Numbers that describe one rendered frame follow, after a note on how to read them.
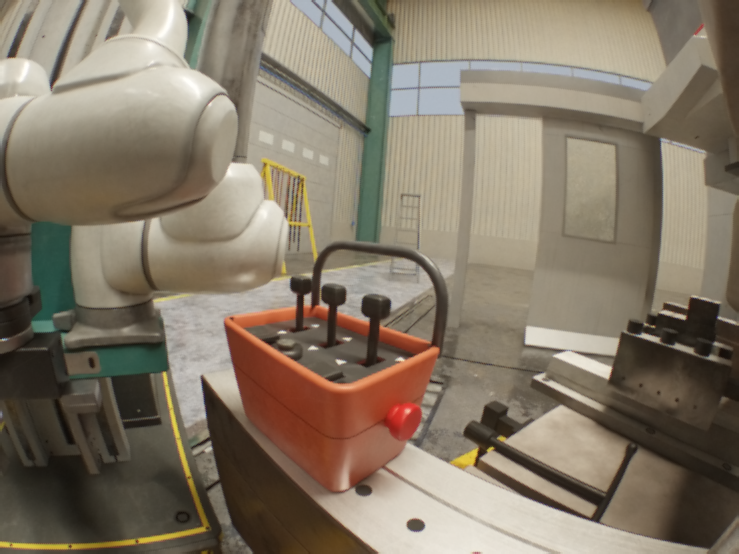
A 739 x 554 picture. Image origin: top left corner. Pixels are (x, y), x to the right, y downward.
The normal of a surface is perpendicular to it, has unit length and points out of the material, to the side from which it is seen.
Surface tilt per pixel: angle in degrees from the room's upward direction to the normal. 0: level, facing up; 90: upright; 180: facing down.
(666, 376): 90
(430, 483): 0
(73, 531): 0
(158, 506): 0
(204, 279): 125
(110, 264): 94
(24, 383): 90
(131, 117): 90
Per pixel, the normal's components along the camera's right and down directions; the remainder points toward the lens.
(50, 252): 0.62, 0.16
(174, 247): 0.21, 0.13
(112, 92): 0.32, -0.22
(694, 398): -0.91, -0.01
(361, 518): 0.07, -0.99
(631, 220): -0.40, 0.11
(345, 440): 0.35, 0.31
